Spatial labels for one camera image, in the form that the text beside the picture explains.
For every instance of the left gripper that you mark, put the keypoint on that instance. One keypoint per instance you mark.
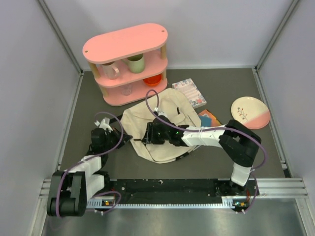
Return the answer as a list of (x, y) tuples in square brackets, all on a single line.
[(115, 132)]

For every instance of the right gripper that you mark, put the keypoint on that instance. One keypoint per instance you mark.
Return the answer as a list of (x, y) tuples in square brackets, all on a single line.
[(149, 137)]

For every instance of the cream canvas backpack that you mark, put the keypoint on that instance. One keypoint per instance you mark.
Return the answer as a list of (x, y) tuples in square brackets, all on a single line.
[(178, 110)]

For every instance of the blue orange book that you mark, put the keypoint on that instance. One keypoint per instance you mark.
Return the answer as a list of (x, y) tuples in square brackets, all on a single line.
[(215, 121)]

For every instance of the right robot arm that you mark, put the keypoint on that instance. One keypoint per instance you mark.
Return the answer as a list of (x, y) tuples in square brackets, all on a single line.
[(240, 143)]

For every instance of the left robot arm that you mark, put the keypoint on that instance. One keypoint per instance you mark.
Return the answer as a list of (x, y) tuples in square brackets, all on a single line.
[(71, 189)]

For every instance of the clear glass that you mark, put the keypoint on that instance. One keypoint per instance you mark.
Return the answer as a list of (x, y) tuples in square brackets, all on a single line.
[(126, 89)]

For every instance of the orange bowl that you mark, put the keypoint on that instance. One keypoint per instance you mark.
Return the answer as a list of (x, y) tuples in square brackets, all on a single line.
[(153, 81)]

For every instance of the floral white book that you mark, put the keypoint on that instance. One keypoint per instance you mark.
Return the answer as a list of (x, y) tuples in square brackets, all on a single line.
[(189, 89)]

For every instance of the pink mug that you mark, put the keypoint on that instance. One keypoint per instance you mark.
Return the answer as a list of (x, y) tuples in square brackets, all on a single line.
[(111, 70)]

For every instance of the green mug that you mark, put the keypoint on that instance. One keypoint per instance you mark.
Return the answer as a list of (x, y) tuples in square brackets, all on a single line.
[(136, 63)]

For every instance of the pink three-tier shelf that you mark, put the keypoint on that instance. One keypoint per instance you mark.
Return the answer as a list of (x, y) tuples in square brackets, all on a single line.
[(148, 39)]

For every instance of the cream and pink plate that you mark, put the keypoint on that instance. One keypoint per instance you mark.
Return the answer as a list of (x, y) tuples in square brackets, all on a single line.
[(250, 112)]

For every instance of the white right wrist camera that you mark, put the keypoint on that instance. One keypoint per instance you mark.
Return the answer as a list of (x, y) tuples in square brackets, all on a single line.
[(158, 112)]

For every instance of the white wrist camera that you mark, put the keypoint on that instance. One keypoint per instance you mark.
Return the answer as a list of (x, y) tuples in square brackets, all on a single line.
[(158, 112), (104, 124)]

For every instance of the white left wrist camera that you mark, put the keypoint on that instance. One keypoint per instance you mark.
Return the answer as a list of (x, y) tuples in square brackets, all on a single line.
[(104, 124)]

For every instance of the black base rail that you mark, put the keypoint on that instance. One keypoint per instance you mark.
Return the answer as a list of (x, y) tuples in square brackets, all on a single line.
[(178, 191)]

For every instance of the grey cable duct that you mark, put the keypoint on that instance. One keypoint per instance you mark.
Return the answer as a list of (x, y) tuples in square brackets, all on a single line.
[(225, 203)]

